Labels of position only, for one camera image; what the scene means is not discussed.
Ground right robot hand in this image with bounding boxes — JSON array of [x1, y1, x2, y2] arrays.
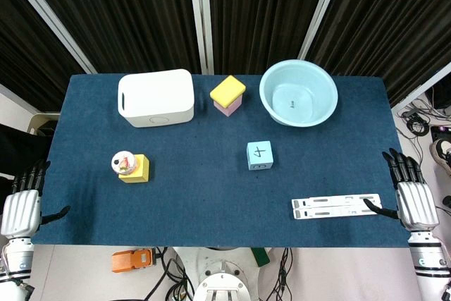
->
[[363, 147, 440, 232]]

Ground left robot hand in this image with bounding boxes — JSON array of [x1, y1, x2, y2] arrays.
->
[[1, 159, 71, 239]]

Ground light blue numbered cube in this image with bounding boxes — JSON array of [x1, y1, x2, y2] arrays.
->
[[246, 140, 275, 171]]

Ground beige sneaker shoe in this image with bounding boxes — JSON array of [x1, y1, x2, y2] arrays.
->
[[429, 138, 451, 176]]

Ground beige bin with black insert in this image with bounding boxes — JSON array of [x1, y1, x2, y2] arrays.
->
[[28, 111, 61, 137]]

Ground small round printed cup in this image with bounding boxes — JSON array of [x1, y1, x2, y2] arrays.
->
[[111, 150, 137, 176]]

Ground orange black device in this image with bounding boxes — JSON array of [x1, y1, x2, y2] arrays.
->
[[111, 248, 156, 274]]

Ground yellow cube block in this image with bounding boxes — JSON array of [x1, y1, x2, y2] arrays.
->
[[118, 154, 150, 184]]

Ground light blue plastic basin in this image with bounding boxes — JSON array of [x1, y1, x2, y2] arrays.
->
[[259, 59, 339, 128]]

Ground green block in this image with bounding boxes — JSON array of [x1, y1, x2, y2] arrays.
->
[[250, 247, 271, 267]]

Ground white storage box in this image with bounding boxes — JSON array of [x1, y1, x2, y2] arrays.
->
[[117, 68, 195, 128]]

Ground dark blue table cloth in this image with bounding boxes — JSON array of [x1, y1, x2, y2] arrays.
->
[[30, 73, 421, 248]]

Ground white robot torso base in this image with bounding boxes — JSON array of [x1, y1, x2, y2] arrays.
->
[[172, 246, 272, 301]]

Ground pink cube block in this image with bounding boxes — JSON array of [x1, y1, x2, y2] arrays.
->
[[213, 93, 244, 117]]

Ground yellow block lid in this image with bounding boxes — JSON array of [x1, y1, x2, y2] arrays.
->
[[209, 75, 247, 106]]

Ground black floor cables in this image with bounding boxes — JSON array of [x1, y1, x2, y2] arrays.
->
[[397, 99, 451, 161]]

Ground black cables under table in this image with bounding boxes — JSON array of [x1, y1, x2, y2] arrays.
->
[[140, 247, 197, 301]]

